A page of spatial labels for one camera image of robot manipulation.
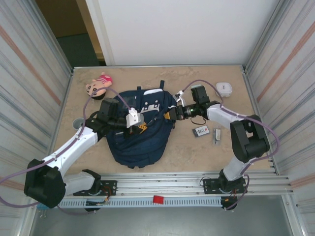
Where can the navy blue backpack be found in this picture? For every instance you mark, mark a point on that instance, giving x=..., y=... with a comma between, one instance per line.
x=137, y=147

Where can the black card pack white label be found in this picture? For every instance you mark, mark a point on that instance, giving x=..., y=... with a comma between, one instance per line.
x=200, y=130

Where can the clear packet with small tool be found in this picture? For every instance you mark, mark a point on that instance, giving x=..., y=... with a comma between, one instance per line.
x=216, y=137

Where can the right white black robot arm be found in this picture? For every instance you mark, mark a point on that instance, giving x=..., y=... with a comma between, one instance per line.
x=226, y=115

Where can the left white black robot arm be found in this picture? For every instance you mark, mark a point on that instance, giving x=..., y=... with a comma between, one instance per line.
x=71, y=145

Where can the grey plastic cup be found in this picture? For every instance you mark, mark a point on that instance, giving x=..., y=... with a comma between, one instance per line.
x=76, y=123

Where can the white square timer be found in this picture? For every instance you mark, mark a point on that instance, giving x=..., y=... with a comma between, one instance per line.
x=225, y=91

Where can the plush doll with pink shirt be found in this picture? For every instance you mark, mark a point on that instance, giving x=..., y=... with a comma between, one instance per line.
x=96, y=88

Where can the red tape patch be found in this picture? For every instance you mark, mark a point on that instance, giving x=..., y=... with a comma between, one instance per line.
x=158, y=199

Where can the light blue tag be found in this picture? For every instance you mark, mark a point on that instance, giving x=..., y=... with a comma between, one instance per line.
x=42, y=208

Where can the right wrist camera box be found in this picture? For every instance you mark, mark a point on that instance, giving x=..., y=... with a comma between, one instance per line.
x=179, y=97

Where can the aluminium rail frame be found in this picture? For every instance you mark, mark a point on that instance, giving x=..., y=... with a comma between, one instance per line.
x=160, y=183

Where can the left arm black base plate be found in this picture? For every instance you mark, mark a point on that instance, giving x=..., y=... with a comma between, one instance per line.
x=110, y=186

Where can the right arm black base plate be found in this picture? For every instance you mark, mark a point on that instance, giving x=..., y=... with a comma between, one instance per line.
x=211, y=186

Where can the tan door frame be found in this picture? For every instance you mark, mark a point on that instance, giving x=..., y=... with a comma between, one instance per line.
x=91, y=29

